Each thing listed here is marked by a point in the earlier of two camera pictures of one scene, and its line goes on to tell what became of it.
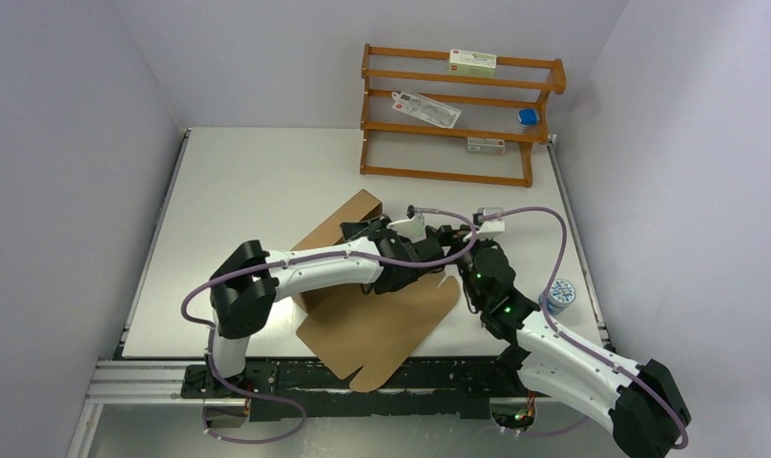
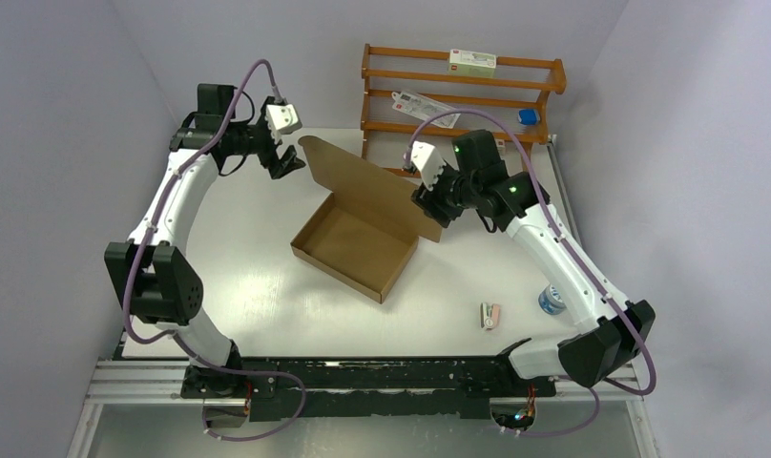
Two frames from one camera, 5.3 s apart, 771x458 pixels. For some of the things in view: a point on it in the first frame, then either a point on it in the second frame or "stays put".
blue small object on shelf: [529, 116] stays put
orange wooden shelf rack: [420, 120] stays put
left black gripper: [356, 230] to [279, 167]
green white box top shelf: [465, 63] stays put
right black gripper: [483, 242] to [430, 203]
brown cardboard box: [359, 335] to [367, 229]
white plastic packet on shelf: [427, 110] stays put
